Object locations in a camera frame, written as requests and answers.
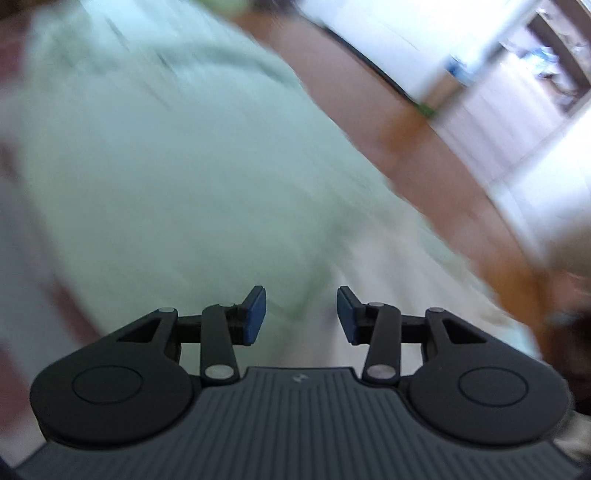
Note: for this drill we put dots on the white fleece garment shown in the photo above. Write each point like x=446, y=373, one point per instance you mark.
x=415, y=295

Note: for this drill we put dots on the light green blanket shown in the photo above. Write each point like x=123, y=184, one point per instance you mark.
x=161, y=161

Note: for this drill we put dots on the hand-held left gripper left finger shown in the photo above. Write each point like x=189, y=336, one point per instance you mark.
x=256, y=314

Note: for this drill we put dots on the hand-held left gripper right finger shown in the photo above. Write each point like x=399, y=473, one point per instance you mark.
x=346, y=316

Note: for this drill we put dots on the green tape strip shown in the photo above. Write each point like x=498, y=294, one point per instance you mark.
x=425, y=109

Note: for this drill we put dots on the wooden shelf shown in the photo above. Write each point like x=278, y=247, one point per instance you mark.
x=568, y=60

